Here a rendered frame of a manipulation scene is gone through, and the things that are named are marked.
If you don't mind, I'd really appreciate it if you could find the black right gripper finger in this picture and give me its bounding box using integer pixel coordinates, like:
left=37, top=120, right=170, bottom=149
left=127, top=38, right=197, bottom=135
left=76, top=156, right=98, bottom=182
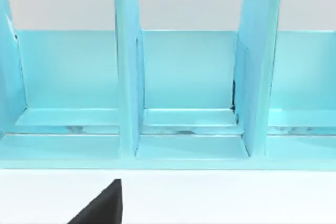
left=66, top=178, right=123, bottom=224

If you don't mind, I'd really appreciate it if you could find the light blue rack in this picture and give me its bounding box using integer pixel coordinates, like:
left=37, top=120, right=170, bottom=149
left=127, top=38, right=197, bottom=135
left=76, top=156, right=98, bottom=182
left=0, top=0, right=336, bottom=171

